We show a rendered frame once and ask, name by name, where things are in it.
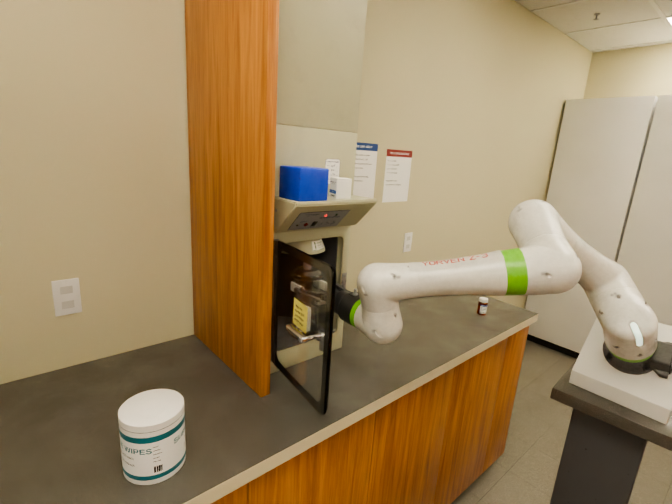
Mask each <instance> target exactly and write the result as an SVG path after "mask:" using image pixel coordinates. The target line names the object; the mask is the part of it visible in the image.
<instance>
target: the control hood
mask: <svg viewBox="0 0 672 504"><path fill-rule="evenodd" d="M376 203H377V199H374V198H368V197H363V196H357V195H351V199H335V198H332V197H329V196H327V201H307V202H298V201H294V200H289V199H285V198H281V197H275V200H274V232H275V233H280V232H290V231H300V230H310V229H320V228H330V227H340V226H350V225H356V224H357V223H358V222H359V221H360V220H361V219H362V218H363V217H364V216H365V215H366V214H367V213H368V212H369V210H370V209H371V208H372V207H373V206H374V205H375V204H376ZM337 210H350V211H349V212H348V213H347V215H346V216H345V217H344V218H343V219H342V220H341V221H340V222H339V223H338V225H337V226H328V227H318V228H308V229H297V230H288V229H289V227H290V226H291V225H292V223H293V222H294V221H295V219H296V218H297V217H298V215H299V214H300V213H306V212H321V211H337Z"/></svg>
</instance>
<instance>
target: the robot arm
mask: <svg viewBox="0 0 672 504"><path fill-rule="evenodd" d="M508 227H509V231H510V233H511V234H512V236H513V238H514V240H515V241H516V243H517V246H518V248H514V249H507V250H501V251H500V250H497V251H492V252H488V253H483V254H478V255H472V256H467V257H460V258H454V259H446V260H437V261H426V262H410V263H371V264H369V265H367V266H365V267H364V268H363V269H362V270H361V271H360V273H359V275H358V277H357V289H358V293H357V289H356V288H355V289H354V292H351V291H349V290H347V289H345V288H344V287H343V286H341V285H340V284H338V283H336V289H335V304H334V312H335V313H336V314H338V315H339V317H340V319H341V320H343V321H345V322H347V323H348V324H350V325H351V326H354V327H355V328H357V329H359V330H360V331H362V332H363V333H364V334H365V335H366V336H367V337H368V338H369V339H370V340H372V341H373V342H375V343H378V344H388V343H391V342H393V341H394V340H396V339H397V338H398V337H399V335H400V334H401V331H402V327H403V321H402V317H401V312H400V308H399V300H405V299H417V298H426V297H439V296H463V295H481V296H509V295H545V294H559V293H563V292H566V291H568V290H570V289H572V288H573V287H574V286H575V285H576V284H577V283H579V285H580V286H581V287H582V288H583V289H584V291H585V293H586V295H587V297H588V299H589V302H590V304H591V306H592V308H593V310H594V312H595V314H596V316H597V318H598V320H599V322H600V324H601V327H602V329H603V334H604V340H605V341H604V343H603V354H604V357H605V359H606V360H607V362H608V363H609V364H610V365H611V366H612V367H614V368H615V369H617V370H619V371H621V372H623V373H627V374H632V375H640V374H646V373H648V372H651V371H652V370H653V371H654V372H655V373H656V374H657V375H658V376H659V377H661V378H665V379H667V378H668V375H670V374H671V372H672V343H670V342H662V341H658V320H657V317H656V315H655V313H654V311H653V310H652V309H651V307H650V306H649V305H648V304H647V302H646V301H645V300H644V299H643V297H642V295H641V294H640V292H639V290H638V289H637V287H636V285H635V284H634V282H633V280H632V279H631V277H630V275H629V274H628V272H627V270H626V269H625V268H624V267H623V266H621V265H620V264H618V263H616V262H614V261H612V260H611V259H609V258H607V257H605V256H604V255H602V254H601V253H599V252H598V251H596V250H595V249H594V248H592V247H591V246H590V245H588V244H587V243H586V242H585V241H584V240H583V239H581V238H580V237H579V236H578V235H577V234H576V233H575V232H574V231H573V230H572V229H571V228H570V227H569V226H568V225H567V223H566V222H565V221H564V220H563V219H562V217H561V216H560V215H559V214H558V212H557V211H556V210H555V208H554V207H553V206H552V205H550V204H549V203H547V202H545V201H543V200H538V199H531V200H526V201H524V202H521V203H520V204H518V205H517V206H516V207H515V208H514V209H513V210H512V211H511V213H510V215H509V219H508Z"/></svg>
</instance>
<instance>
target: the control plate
mask: <svg viewBox="0 0 672 504"><path fill-rule="evenodd" d="M349 211H350V210H337V211H321V212H306V213H300V214H299V215H298V217H297V218H296V219H295V221H294V222H293V223H292V225H291V226H290V227H289V229H288V230H297V229H308V228H318V227H328V226H337V225H338V223H339V222H340V221H341V220H342V219H343V218H344V217H345V216H346V215H347V213H348V212H349ZM326 214H327V216H326V217H325V215H326ZM335 214H338V215H337V216H335ZM314 221H318V222H317V223H316V225H315V226H311V225H312V223H313V222H314ZM328 221H329V224H328V223H326V222H328ZM333 221H335V223H333ZM321 222H323V224H321ZM305 223H308V225H307V226H304V224H305ZM297 224H299V226H296V225H297Z"/></svg>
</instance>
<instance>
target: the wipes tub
mask: <svg viewBox="0 0 672 504"><path fill-rule="evenodd" d="M118 423H119V435H120V446H121V456H122V467H123V473H124V476H125V478H126V479H127V480H128V481H129V482H131V483H133V484H137V485H152V484H156V483H159V482H162V481H164V480H166V479H168V478H170V477H171V476H173V475H174V474H175V473H177V472H178V471H179V470H180V468H181V467H182V466H183V464H184V462H185V458H186V439H185V410H184V398H183V396H182V395H181V394H180V393H178V392H177V391H174V390H170V389H153V390H148V391H144V392H141V393H139V394H136V395H134V396H132V397H131V398H129V399H128V400H126V401H125V402H124V403H123V404H122V405H121V407H120V408H119V410H118Z"/></svg>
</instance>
